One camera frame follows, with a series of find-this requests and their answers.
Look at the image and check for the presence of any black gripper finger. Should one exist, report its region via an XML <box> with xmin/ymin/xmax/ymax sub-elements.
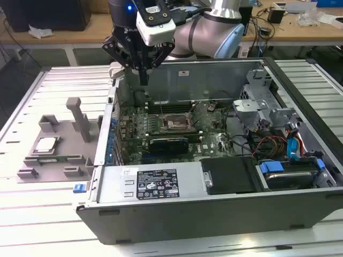
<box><xmin>144</xmin><ymin>41</ymin><xmax>176</xmax><ymax>86</ymax></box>
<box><xmin>101</xmin><ymin>36</ymin><xmax>145</xmax><ymax>86</ymax></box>

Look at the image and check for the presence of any silver CPU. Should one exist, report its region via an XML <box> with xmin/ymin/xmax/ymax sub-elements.
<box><xmin>36</xmin><ymin>138</ymin><xmax>58</xmax><ymax>153</ymax></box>

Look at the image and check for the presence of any CPU socket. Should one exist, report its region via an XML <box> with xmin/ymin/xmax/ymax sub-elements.
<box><xmin>160</xmin><ymin>114</ymin><xmax>193</xmax><ymax>131</ymax></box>

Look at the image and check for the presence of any grey case release latch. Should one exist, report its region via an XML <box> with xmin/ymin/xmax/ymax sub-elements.
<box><xmin>109</xmin><ymin>62</ymin><xmax>126</xmax><ymax>79</ymax></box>

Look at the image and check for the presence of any wooden desk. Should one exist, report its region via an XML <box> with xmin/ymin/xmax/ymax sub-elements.
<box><xmin>0</xmin><ymin>5</ymin><xmax>343</xmax><ymax>50</ymax></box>

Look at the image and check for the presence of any thin metal locking lever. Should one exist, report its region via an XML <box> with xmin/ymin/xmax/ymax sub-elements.
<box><xmin>193</xmin><ymin>112</ymin><xmax>208</xmax><ymax>127</ymax></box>
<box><xmin>158</xmin><ymin>95</ymin><xmax>166</xmax><ymax>118</ymax></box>

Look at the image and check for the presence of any metal socket cover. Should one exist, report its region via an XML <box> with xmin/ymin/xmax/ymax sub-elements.
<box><xmin>187</xmin><ymin>101</ymin><xmax>202</xmax><ymax>120</ymax></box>

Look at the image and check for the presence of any black computer tower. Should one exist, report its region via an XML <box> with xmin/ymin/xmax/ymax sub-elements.
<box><xmin>5</xmin><ymin>0</ymin><xmax>92</xmax><ymax>33</ymax></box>

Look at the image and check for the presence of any crumpled white paper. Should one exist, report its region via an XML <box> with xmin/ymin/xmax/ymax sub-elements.
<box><xmin>28</xmin><ymin>24</ymin><xmax>53</xmax><ymax>40</ymax></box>

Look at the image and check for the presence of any green motherboard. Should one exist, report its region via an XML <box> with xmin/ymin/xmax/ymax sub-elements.
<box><xmin>117</xmin><ymin>100</ymin><xmax>234</xmax><ymax>165</ymax></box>

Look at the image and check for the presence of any tall black box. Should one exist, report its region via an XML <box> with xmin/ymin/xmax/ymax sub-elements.
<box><xmin>238</xmin><ymin>5</ymin><xmax>254</xmax><ymax>27</ymax></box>

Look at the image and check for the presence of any black graphics card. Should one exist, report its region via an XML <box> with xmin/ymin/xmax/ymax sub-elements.
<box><xmin>148</xmin><ymin>137</ymin><xmax>190</xmax><ymax>155</ymax></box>

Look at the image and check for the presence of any silver metal drive cage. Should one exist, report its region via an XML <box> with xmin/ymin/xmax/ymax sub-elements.
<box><xmin>232</xmin><ymin>69</ymin><xmax>298</xmax><ymax>132</ymax></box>

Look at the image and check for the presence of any grey parts rack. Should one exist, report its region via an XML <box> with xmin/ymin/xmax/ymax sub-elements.
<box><xmin>16</xmin><ymin>96</ymin><xmax>104</xmax><ymax>184</ymax></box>

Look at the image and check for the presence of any black power adapter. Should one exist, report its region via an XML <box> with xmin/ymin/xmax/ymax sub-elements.
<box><xmin>267</xmin><ymin>7</ymin><xmax>284</xmax><ymax>24</ymax></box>

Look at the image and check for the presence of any silver power supply unit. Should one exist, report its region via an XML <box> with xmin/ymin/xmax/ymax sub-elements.
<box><xmin>98</xmin><ymin>162</ymin><xmax>212</xmax><ymax>203</ymax></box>

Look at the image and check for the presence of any black drive bay cover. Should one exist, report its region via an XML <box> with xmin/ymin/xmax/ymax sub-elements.
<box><xmin>200</xmin><ymin>157</ymin><xmax>262</xmax><ymax>195</ymax></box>

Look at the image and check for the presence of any clear plastic bag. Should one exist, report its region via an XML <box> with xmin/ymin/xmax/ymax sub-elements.
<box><xmin>297</xmin><ymin>6</ymin><xmax>322</xmax><ymax>27</ymax></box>

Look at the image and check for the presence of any open black PC case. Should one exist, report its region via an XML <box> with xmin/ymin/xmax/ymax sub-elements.
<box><xmin>76</xmin><ymin>56</ymin><xmax>343</xmax><ymax>246</ymax></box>

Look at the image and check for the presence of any white flat box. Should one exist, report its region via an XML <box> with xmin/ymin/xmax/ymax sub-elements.
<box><xmin>318</xmin><ymin>13</ymin><xmax>343</xmax><ymax>29</ymax></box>

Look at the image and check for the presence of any blue box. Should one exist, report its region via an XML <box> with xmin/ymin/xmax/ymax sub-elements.
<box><xmin>316</xmin><ymin>0</ymin><xmax>343</xmax><ymax>9</ymax></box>

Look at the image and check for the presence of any hard disk with blue carrier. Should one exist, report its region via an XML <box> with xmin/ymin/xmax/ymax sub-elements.
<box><xmin>256</xmin><ymin>157</ymin><xmax>326</xmax><ymax>191</ymax></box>

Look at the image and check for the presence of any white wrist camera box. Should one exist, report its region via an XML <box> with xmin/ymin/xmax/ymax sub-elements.
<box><xmin>135</xmin><ymin>0</ymin><xmax>177</xmax><ymax>47</ymax></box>

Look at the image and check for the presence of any black camera cable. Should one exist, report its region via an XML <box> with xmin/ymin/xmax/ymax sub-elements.
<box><xmin>171</xmin><ymin>5</ymin><xmax>214</xmax><ymax>26</ymax></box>

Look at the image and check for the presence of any black wire bundle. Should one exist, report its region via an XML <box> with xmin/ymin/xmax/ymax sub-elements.
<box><xmin>224</xmin><ymin>105</ymin><xmax>259</xmax><ymax>156</ymax></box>

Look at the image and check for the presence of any blue card retainer bracket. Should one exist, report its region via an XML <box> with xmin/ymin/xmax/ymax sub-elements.
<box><xmin>105</xmin><ymin>117</ymin><xmax>119</xmax><ymax>164</ymax></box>

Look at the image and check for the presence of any red and yellow wire bundle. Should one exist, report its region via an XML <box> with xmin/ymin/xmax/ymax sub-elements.
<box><xmin>256</xmin><ymin>135</ymin><xmax>287</xmax><ymax>158</ymax></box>

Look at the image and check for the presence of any blue flat wire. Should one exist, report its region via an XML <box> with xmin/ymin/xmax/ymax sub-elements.
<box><xmin>286</xmin><ymin>125</ymin><xmax>305</xmax><ymax>161</ymax></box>

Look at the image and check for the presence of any orange flat wire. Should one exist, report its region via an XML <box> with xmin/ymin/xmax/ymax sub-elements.
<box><xmin>297</xmin><ymin>132</ymin><xmax>307</xmax><ymax>158</ymax></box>

